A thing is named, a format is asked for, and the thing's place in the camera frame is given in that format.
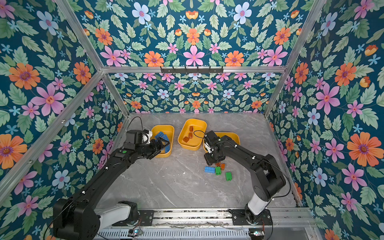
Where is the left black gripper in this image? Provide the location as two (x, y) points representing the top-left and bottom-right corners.
(134, 135), (170, 159)

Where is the brown lego brick cluster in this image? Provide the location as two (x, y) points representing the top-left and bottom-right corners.
(216, 163), (226, 170)

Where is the green lego brick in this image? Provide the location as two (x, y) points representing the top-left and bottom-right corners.
(215, 167), (222, 175)
(225, 172), (233, 182)

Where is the blue long lego brick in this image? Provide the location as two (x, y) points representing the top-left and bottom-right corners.
(155, 132), (164, 139)

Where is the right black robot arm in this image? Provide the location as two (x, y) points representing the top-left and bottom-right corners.
(204, 131), (286, 223)

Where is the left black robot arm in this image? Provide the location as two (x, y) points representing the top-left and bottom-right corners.
(53, 139), (170, 240)

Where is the left yellow plastic bin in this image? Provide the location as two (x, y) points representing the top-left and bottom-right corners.
(151, 125), (175, 158)

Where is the yellow plastic bin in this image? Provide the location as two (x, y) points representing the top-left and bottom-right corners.
(178, 119), (208, 151)
(203, 132), (241, 153)
(151, 125), (175, 158)

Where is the right yellow plastic bin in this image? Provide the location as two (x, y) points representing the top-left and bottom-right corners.
(203, 132), (241, 153)

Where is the middle yellow plastic bin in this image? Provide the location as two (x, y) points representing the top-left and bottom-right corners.
(178, 119), (208, 151)

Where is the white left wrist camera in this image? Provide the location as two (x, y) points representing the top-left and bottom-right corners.
(124, 130), (153, 146)

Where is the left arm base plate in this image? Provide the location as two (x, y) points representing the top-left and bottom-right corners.
(113, 210), (155, 227)

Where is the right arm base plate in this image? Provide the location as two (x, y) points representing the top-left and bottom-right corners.
(229, 209), (273, 226)

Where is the black bracket on back rail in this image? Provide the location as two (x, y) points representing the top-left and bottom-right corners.
(160, 67), (224, 74)

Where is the aluminium front rail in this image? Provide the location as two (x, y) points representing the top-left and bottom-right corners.
(92, 208), (322, 240)

